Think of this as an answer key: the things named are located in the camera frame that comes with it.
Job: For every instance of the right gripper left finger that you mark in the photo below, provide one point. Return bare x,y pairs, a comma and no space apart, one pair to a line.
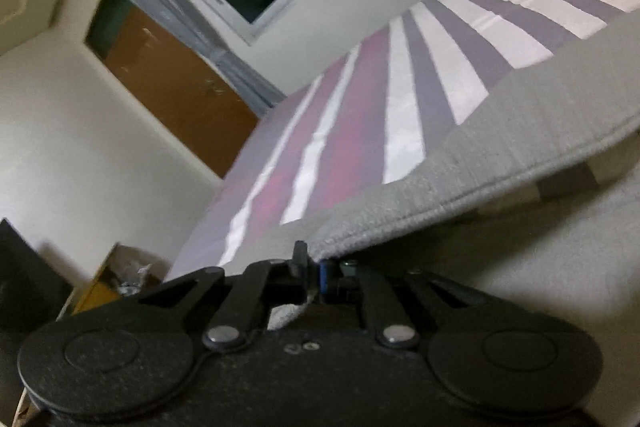
223,312

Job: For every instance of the striped pink grey bedsheet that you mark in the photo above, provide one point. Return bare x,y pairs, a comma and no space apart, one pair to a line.
374,115

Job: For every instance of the wooden shelf unit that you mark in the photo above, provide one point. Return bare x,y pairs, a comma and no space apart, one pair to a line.
125,272

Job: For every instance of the brown wooden door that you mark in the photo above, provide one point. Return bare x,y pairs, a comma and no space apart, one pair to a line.
172,82

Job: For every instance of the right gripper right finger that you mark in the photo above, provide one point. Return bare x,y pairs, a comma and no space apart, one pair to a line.
402,308

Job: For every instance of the grey sweat pant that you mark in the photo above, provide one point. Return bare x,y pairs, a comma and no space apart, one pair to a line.
535,197

